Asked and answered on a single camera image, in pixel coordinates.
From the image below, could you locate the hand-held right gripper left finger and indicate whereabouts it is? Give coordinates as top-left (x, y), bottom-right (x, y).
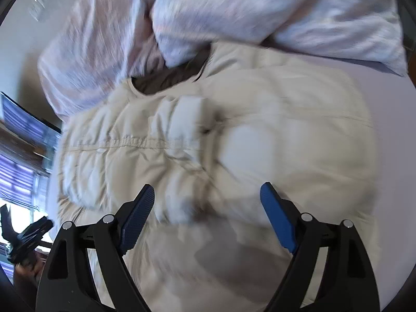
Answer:
top-left (35, 184), bottom-right (156, 312)

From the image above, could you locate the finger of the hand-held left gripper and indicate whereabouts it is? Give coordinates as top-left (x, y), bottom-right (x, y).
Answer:
top-left (19, 217), bottom-right (54, 245)

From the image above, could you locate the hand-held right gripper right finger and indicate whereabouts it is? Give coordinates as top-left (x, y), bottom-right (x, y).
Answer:
top-left (259, 182), bottom-right (381, 312)

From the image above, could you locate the cream puffer jacket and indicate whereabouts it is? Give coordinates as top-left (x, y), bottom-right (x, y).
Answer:
top-left (57, 42), bottom-right (381, 312)

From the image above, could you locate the window with blinds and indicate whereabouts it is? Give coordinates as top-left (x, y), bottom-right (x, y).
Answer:
top-left (0, 127), bottom-right (54, 244)

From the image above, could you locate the dark monitor screen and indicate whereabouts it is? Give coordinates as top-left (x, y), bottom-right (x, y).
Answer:
top-left (0, 92), bottom-right (63, 137)

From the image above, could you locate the white wall switch panel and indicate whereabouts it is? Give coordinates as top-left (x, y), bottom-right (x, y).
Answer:
top-left (29, 0), bottom-right (56, 23)

